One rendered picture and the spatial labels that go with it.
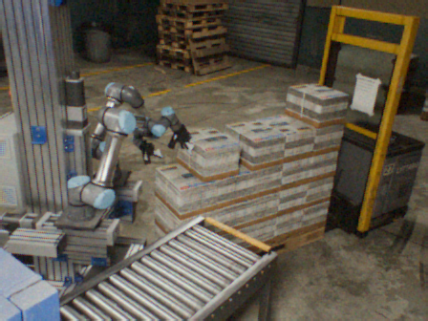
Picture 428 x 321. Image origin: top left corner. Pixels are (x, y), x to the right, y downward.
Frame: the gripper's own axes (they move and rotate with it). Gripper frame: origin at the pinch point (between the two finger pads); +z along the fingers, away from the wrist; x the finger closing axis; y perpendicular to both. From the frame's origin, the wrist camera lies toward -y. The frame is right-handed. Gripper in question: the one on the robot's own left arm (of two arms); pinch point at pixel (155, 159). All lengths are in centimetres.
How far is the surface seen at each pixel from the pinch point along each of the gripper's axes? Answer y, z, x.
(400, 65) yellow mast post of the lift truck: 67, 57, 168
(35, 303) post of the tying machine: 69, 190, -110
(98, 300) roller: -6, 112, -76
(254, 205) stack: -31, 43, 60
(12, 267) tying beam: 70, 176, -112
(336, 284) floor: -85, 90, 108
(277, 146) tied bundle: 13, 42, 76
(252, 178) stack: -7, 42, 56
